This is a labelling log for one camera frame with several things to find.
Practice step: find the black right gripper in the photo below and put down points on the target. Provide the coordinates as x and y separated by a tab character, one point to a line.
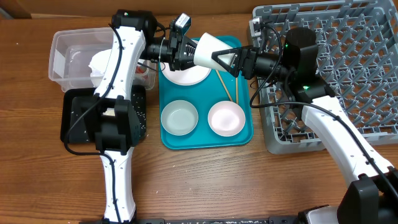
243	60

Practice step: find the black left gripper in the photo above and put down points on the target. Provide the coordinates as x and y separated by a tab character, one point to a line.
178	51

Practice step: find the cream paper cup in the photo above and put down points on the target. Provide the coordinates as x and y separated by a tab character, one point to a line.
204	49

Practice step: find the red snack wrapper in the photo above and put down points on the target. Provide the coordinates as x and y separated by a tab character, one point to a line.
140	70

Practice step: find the white bowl with rice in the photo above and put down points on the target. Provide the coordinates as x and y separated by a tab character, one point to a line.
179	117

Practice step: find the white napkin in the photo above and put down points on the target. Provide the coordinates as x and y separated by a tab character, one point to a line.
98	65

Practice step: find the pile of rice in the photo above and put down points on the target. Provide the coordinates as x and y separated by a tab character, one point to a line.
70	114

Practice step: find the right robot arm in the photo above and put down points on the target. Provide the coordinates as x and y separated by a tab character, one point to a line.
371	196

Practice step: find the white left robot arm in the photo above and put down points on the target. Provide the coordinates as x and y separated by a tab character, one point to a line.
112	121

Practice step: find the grey dishwasher rack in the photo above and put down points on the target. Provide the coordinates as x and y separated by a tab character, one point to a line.
357	56

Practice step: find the wooden chopstick left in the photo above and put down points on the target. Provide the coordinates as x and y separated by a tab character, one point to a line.
223	84

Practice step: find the white round plate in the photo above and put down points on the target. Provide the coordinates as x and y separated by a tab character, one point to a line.
191	76

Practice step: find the teal serving tray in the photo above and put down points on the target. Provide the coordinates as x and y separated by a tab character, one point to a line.
203	96

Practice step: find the white empty bowl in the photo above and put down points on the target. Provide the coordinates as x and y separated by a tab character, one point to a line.
226	118

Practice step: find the clear plastic bin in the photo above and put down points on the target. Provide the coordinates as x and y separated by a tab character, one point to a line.
72	51

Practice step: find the black plastic tray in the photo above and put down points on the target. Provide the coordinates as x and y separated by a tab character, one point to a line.
79	133

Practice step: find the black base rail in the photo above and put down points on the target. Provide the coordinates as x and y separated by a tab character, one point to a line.
270	220

